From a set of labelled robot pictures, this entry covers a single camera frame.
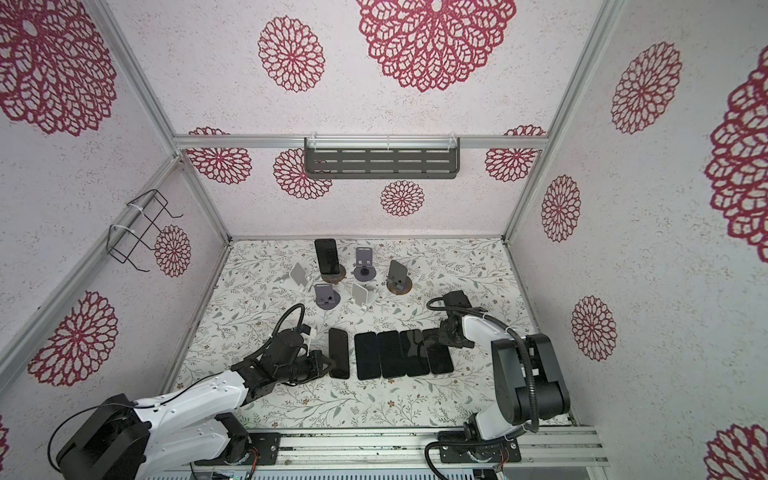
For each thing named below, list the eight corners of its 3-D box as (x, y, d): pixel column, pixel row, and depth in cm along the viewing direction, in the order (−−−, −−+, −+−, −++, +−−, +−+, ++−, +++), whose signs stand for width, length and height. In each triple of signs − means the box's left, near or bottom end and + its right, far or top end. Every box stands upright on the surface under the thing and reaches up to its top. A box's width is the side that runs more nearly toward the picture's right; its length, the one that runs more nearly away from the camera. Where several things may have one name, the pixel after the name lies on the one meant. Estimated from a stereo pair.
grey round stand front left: (315, 309, 102) (312, 301, 98) (318, 291, 107) (315, 283, 103) (339, 309, 102) (337, 301, 98) (341, 291, 107) (340, 283, 103)
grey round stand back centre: (355, 281, 110) (353, 269, 105) (356, 258, 117) (355, 246, 112) (375, 281, 110) (374, 269, 105) (375, 258, 117) (375, 246, 112)
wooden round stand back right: (384, 288, 108) (385, 266, 98) (392, 280, 110) (393, 258, 101) (400, 299, 105) (402, 278, 95) (408, 291, 107) (410, 269, 98)
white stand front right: (362, 312, 101) (361, 297, 94) (351, 299, 104) (349, 284, 97) (370, 307, 102) (369, 292, 95) (359, 294, 105) (357, 279, 98)
